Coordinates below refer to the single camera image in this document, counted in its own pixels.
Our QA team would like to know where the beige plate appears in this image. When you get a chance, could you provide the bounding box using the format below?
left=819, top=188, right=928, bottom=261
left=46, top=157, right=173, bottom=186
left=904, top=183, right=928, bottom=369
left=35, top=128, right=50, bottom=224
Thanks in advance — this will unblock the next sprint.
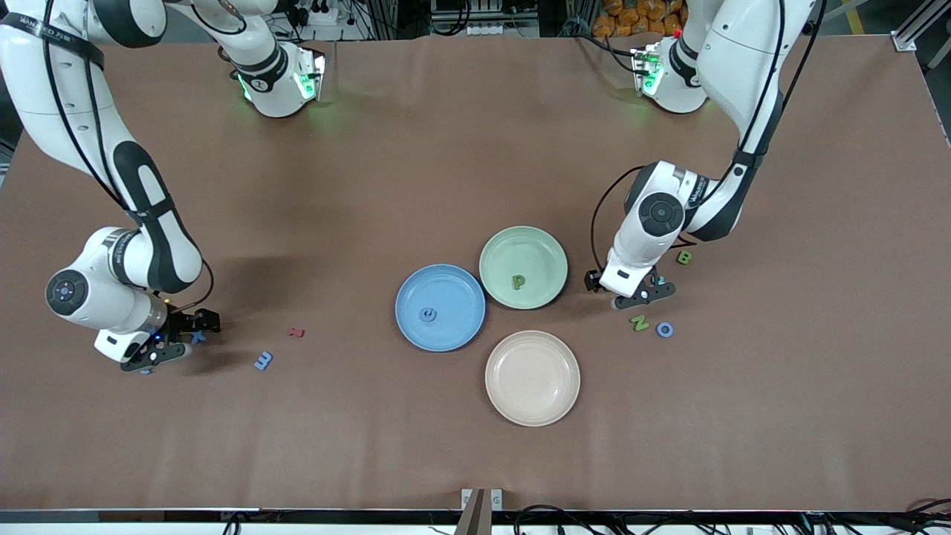
left=484, top=330, right=581, bottom=427

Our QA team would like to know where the orange fruit pile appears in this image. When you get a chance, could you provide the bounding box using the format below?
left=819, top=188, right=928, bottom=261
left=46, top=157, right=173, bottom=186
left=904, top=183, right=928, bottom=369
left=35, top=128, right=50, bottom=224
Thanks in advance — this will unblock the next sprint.
left=592, top=0, right=684, bottom=38

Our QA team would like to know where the green plate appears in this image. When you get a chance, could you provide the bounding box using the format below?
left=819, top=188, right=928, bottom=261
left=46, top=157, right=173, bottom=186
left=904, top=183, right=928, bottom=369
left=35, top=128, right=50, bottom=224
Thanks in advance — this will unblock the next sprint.
left=478, top=226, right=569, bottom=311

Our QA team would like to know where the brown table cover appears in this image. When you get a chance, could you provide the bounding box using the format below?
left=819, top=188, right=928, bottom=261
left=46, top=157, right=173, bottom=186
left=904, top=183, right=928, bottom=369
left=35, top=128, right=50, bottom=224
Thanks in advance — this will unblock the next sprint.
left=0, top=33, right=951, bottom=513

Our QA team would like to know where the aluminium frame rail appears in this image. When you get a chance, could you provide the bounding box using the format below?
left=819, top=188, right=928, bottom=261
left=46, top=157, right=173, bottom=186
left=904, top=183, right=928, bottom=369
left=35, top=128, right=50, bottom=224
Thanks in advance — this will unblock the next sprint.
left=892, top=0, right=951, bottom=53

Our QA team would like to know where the blue plate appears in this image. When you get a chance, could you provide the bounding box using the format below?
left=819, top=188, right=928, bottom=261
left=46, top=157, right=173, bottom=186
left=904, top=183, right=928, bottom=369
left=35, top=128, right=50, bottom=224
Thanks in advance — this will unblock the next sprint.
left=395, top=264, right=487, bottom=353

